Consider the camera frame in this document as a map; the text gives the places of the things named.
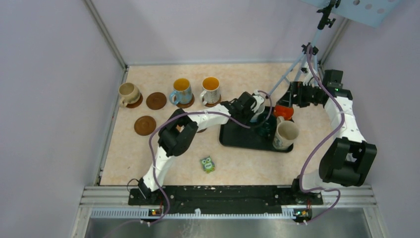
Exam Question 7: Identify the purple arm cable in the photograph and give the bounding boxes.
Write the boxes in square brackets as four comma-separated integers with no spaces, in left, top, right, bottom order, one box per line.
[297,44,346,226]
[148,90,273,227]

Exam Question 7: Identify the tall cream patterned mug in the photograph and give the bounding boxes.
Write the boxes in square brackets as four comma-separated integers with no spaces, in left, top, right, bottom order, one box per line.
[272,116,299,150]

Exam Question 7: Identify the blue mug yellow inside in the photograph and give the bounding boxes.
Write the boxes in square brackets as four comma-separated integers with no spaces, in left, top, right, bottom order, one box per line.
[169,78,193,105]

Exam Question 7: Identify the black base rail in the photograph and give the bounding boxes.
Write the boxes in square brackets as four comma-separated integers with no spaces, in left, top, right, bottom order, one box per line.
[128,185,323,214]

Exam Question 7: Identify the dark green mug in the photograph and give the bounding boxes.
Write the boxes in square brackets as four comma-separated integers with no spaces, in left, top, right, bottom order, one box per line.
[255,113,276,137]

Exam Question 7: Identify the green owl figure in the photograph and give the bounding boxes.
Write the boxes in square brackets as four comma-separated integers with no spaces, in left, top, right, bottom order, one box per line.
[201,156,215,174]

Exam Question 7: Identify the blue camera tripod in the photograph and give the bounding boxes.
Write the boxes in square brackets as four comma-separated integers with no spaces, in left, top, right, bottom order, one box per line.
[266,0,341,98]

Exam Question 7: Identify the white mug yellow inside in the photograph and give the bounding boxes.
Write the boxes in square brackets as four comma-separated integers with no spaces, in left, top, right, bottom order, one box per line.
[200,77,221,105]

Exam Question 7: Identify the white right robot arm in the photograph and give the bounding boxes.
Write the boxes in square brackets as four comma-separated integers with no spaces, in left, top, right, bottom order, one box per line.
[277,67,377,204]

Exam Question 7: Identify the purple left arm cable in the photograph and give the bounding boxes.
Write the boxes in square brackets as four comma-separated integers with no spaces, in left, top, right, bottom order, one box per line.
[148,90,273,227]

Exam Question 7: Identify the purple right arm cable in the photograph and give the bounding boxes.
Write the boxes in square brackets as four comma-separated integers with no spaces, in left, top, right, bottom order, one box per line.
[297,44,346,226]

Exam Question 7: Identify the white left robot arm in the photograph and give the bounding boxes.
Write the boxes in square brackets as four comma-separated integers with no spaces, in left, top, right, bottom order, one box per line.
[138,90,268,205]

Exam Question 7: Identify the plain white mug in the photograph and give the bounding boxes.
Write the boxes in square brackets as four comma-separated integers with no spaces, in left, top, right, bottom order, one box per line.
[251,105,265,122]

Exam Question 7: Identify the black serving tray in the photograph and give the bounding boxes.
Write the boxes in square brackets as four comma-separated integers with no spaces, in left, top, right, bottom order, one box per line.
[219,106,294,153]

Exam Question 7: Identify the white cable duct strip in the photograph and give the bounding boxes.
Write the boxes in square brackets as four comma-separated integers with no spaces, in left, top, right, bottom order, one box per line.
[90,208,296,220]

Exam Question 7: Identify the beige round mug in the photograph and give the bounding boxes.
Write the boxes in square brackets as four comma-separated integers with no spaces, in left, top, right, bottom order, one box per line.
[118,82,141,107]

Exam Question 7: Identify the black mug orange inside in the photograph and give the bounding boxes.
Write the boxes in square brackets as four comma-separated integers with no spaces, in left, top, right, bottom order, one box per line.
[273,105,294,120]

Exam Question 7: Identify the light blue perforated panel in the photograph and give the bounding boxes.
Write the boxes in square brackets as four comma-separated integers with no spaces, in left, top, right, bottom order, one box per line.
[302,0,401,28]

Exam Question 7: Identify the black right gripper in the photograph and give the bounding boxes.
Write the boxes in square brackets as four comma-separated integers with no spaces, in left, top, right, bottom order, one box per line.
[276,81,322,108]

